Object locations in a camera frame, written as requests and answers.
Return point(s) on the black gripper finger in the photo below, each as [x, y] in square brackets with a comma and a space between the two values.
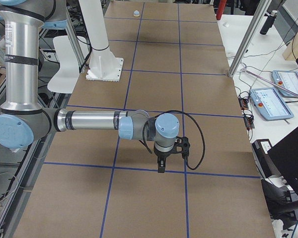
[161, 165]

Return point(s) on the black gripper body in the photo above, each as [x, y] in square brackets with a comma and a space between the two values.
[162, 154]

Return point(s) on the blue and cream bell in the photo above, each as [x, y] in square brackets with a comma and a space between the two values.
[136, 13]

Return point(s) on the black box with label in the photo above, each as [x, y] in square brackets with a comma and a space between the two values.
[263, 161]

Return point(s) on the near teach pendant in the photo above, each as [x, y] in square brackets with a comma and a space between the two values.
[269, 104]

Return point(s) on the teach pendant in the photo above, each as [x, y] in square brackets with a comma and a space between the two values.
[286, 79]
[269, 104]

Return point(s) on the white plastic chair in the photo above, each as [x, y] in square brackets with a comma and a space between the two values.
[65, 79]

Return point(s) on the black laptop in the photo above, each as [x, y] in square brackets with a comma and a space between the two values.
[285, 157]

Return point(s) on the far teach pendant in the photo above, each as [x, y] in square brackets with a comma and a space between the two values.
[286, 79]

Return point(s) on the black handheld device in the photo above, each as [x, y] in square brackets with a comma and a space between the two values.
[269, 22]

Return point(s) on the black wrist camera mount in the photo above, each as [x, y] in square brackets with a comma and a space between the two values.
[182, 146]

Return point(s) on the white camera stand pillar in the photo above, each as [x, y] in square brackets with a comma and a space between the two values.
[103, 65]

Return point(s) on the aluminium frame post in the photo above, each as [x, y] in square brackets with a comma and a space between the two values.
[259, 13]

